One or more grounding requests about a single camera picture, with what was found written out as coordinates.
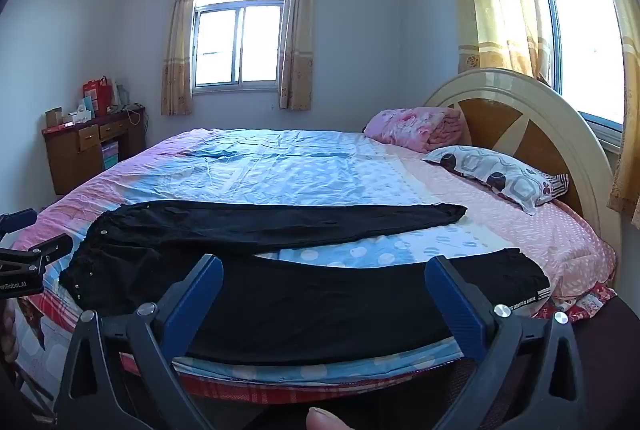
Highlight person's right hand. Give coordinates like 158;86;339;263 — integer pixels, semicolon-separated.
306;406;354;430

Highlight black pants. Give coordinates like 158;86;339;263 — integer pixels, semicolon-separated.
59;200;552;367

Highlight large side window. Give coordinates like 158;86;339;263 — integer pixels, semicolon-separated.
515;0;626;131

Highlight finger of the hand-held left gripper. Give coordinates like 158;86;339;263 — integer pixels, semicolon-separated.
0;233;71;272
0;208;40;237

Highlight pink pillow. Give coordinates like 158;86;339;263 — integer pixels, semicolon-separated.
363;107;471;154

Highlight sliding window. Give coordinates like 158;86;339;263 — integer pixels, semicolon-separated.
192;0;291;91

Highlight person's left hand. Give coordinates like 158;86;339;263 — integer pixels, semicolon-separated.
0;299;21;363

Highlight white paper bag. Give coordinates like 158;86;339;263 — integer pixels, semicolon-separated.
110;80;131;107

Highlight red gift bag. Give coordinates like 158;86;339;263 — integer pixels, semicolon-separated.
83;76;112;116

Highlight cream and wood headboard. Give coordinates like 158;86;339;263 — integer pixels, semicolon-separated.
422;68;622;261

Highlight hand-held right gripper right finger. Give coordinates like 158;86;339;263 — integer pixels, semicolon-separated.
424;255;601;430

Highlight patterned pillow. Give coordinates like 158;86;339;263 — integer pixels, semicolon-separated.
422;145;570;216

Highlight beige patterned curtain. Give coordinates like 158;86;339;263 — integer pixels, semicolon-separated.
161;0;202;116
278;0;317;111

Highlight bed with patterned sheet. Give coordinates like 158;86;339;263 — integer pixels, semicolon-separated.
10;127;618;411

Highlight wooden desk with drawers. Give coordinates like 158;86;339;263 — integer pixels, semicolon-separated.
41;106;147;196

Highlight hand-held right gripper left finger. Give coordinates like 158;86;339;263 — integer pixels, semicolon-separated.
52;254;224;430

